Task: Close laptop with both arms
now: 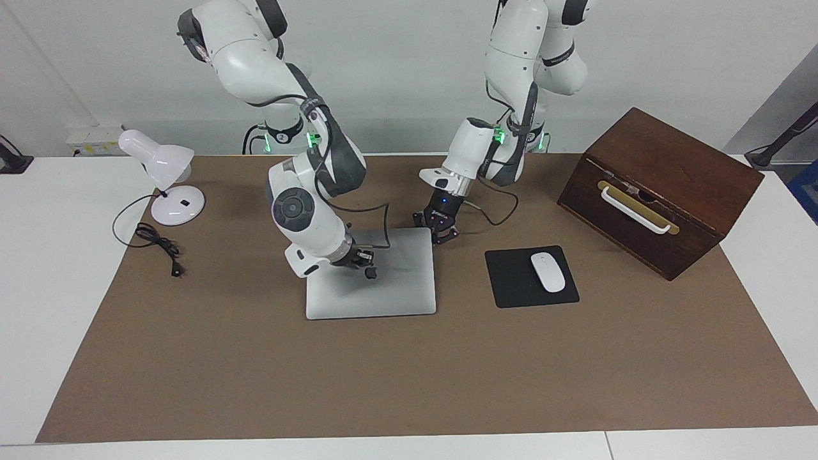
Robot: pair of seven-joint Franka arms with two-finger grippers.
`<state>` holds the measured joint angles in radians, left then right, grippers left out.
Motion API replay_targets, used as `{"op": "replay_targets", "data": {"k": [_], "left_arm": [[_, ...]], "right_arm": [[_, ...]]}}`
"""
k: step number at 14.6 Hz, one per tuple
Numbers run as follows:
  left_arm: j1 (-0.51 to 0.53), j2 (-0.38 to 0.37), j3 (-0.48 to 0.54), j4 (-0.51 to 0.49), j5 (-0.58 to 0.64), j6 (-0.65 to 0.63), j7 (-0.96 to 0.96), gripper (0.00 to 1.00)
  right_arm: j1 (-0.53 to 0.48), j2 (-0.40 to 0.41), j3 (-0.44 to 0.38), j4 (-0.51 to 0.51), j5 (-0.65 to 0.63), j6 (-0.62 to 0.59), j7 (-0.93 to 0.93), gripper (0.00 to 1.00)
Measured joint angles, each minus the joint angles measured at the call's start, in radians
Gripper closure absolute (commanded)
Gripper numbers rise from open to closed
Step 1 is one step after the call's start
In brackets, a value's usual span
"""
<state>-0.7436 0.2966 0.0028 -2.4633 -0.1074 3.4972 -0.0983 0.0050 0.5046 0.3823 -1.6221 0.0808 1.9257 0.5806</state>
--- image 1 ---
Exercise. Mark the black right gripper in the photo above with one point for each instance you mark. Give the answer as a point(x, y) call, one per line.
point(354, 255)

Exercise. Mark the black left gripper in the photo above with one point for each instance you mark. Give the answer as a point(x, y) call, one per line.
point(442, 211)

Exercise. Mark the silver laptop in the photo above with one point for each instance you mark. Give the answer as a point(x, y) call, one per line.
point(396, 287)

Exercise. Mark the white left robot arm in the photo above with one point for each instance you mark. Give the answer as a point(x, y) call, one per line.
point(517, 57)

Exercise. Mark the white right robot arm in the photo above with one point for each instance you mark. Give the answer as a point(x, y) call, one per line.
point(255, 57)

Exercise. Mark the black mouse pad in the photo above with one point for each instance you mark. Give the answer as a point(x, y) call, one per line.
point(511, 281)

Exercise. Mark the brown table mat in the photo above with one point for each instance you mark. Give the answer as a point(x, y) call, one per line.
point(409, 370)

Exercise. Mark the white computer mouse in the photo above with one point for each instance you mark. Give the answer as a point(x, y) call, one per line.
point(548, 271)

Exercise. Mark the white desk lamp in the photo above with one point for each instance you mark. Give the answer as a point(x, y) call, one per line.
point(163, 160)

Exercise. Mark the dark wooden box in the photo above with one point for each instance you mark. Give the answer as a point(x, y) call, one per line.
point(671, 166)

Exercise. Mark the white power strip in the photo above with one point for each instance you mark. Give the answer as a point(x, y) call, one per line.
point(89, 140)

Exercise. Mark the black tripod leg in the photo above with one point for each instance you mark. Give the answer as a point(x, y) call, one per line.
point(783, 140)

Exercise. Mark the blue crate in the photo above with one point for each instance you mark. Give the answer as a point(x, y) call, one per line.
point(806, 191)

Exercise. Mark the black clamp stand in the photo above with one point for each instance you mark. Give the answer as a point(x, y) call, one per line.
point(13, 160)

